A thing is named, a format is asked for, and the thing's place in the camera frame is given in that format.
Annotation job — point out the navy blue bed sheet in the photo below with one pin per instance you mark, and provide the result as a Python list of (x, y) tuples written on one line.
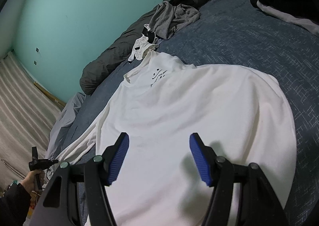
[(232, 32)]

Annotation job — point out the grey crumpled garment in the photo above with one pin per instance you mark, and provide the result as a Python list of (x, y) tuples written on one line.
[(169, 19)]

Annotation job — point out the dark grey rolled duvet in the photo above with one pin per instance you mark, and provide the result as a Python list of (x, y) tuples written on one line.
[(96, 71)]

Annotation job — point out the light grey blanket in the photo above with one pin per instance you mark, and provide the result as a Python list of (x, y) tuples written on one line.
[(62, 125)]

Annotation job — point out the striped beige curtain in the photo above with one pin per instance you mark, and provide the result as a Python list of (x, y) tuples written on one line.
[(27, 117)]

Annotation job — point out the person's left hand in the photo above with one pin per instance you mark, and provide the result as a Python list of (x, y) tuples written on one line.
[(29, 182)]

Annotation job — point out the white black trimmed garment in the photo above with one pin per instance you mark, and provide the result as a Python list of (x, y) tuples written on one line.
[(147, 42)]

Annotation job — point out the white long sleeve shirt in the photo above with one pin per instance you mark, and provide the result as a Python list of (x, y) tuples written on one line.
[(189, 136)]

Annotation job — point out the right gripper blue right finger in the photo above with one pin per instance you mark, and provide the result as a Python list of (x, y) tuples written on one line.
[(258, 203)]

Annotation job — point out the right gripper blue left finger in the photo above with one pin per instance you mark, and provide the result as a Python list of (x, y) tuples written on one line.
[(58, 204)]

